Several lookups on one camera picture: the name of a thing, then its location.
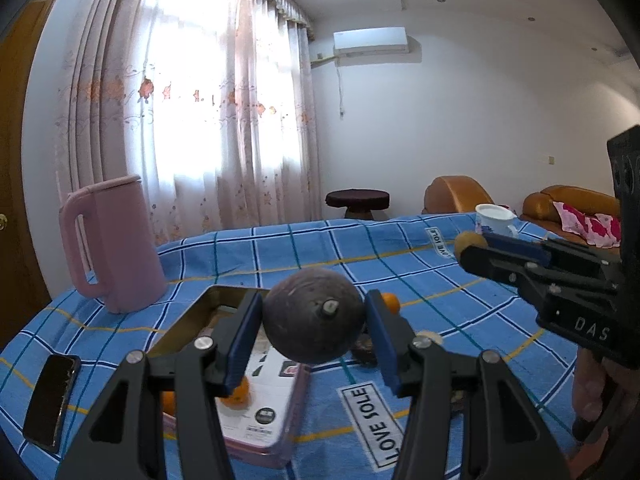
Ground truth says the black smartphone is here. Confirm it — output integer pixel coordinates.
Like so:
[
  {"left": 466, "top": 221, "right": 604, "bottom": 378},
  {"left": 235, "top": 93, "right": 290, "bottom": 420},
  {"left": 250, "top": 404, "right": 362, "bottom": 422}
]
[{"left": 22, "top": 354, "right": 82, "bottom": 453}]

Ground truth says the round purple passion fruit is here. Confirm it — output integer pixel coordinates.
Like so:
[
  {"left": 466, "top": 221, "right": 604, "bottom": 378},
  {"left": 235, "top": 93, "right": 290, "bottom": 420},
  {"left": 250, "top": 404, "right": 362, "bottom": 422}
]
[{"left": 262, "top": 268, "right": 364, "bottom": 363}]

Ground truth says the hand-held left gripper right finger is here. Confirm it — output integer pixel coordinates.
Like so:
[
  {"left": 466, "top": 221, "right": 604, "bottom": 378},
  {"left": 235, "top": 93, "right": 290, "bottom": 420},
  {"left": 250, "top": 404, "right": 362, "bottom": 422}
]
[{"left": 364, "top": 289, "right": 571, "bottom": 480}]

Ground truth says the printed paper insert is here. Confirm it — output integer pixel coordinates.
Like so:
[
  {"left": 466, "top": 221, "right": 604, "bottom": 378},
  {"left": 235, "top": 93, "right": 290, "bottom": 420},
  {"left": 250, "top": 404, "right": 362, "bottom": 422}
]
[{"left": 220, "top": 345, "right": 301, "bottom": 453}]

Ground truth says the pink floral cloth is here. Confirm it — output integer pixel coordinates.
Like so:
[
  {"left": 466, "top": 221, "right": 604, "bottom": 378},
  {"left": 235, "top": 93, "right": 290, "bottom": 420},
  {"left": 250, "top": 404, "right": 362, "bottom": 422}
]
[{"left": 552, "top": 201, "right": 623, "bottom": 248}]

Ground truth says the air conditioner power cord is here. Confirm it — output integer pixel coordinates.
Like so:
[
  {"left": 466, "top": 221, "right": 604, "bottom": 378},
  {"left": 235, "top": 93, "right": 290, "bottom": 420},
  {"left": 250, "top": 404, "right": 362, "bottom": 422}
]
[{"left": 336, "top": 57, "right": 347, "bottom": 121}]

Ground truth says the dark round stool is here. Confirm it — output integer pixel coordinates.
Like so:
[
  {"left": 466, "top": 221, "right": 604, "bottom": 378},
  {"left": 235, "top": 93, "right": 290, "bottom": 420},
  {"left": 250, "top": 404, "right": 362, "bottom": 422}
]
[{"left": 325, "top": 189, "right": 392, "bottom": 220}]

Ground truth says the wooden door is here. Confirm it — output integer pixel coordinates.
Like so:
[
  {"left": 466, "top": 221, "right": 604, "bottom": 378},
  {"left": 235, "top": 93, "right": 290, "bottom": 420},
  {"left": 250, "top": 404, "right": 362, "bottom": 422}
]
[{"left": 0, "top": 0, "right": 53, "bottom": 351}]

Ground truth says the dark wrinkled passion fruit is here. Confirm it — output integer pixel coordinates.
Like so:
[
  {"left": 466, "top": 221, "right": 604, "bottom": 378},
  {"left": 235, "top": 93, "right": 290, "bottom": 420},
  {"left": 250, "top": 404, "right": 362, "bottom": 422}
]
[{"left": 350, "top": 332, "right": 381, "bottom": 367}]

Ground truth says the person's right hand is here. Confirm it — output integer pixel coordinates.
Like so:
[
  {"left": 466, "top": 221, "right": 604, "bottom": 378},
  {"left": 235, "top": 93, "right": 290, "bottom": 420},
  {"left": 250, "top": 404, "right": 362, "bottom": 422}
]
[{"left": 572, "top": 346, "right": 610, "bottom": 423}]

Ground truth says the pink tin box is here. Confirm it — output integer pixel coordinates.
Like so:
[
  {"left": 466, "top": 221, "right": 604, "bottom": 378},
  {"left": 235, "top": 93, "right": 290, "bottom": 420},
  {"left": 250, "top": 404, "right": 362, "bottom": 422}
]
[{"left": 147, "top": 285, "right": 311, "bottom": 468}]

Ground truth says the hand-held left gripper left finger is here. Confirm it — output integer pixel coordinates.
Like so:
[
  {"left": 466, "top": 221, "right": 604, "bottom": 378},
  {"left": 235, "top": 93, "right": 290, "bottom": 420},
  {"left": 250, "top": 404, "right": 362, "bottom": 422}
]
[{"left": 55, "top": 290, "right": 265, "bottom": 480}]

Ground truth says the brown leather sofa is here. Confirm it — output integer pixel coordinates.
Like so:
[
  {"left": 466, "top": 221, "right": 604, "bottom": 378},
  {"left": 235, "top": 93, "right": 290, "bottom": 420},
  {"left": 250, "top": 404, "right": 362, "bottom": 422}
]
[{"left": 520, "top": 185, "right": 623, "bottom": 248}]

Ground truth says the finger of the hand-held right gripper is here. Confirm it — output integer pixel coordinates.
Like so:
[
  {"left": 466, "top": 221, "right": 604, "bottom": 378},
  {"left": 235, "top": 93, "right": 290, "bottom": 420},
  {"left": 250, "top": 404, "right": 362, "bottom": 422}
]
[
  {"left": 481, "top": 232, "right": 622, "bottom": 267},
  {"left": 459, "top": 244, "right": 620, "bottom": 312}
]

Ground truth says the small brown fruit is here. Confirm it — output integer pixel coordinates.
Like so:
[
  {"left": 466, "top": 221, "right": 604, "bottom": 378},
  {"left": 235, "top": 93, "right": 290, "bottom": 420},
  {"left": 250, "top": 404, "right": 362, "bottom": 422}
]
[{"left": 454, "top": 230, "right": 490, "bottom": 261}]

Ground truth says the pink electric kettle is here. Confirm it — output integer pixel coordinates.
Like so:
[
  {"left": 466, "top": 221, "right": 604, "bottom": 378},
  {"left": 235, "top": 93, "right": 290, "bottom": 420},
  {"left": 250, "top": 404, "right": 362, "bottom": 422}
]
[{"left": 59, "top": 175, "right": 169, "bottom": 314}]

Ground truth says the white air conditioner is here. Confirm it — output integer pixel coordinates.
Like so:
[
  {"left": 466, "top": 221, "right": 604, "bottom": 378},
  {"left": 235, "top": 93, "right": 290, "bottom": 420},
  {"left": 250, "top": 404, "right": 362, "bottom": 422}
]
[{"left": 332, "top": 27, "right": 410, "bottom": 57}]

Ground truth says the sheer floral curtain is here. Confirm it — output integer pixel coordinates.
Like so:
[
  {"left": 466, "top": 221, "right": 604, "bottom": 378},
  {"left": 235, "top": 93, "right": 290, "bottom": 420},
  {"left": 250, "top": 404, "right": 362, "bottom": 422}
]
[{"left": 52, "top": 0, "right": 321, "bottom": 246}]

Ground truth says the brown leather armchair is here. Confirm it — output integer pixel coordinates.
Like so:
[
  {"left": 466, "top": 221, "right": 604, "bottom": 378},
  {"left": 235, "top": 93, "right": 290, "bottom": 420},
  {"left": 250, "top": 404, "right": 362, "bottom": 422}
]
[{"left": 421, "top": 176, "right": 496, "bottom": 216}]

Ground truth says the blue checkered tablecloth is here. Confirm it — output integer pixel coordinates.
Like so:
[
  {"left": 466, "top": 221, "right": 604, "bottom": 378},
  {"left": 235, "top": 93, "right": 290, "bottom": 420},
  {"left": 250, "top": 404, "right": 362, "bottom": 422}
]
[{"left": 0, "top": 212, "right": 621, "bottom": 480}]

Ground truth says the white mug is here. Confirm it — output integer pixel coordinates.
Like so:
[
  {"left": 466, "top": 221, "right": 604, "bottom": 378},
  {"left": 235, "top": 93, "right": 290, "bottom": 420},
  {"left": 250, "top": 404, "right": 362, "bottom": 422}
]
[{"left": 475, "top": 203, "right": 519, "bottom": 238}]

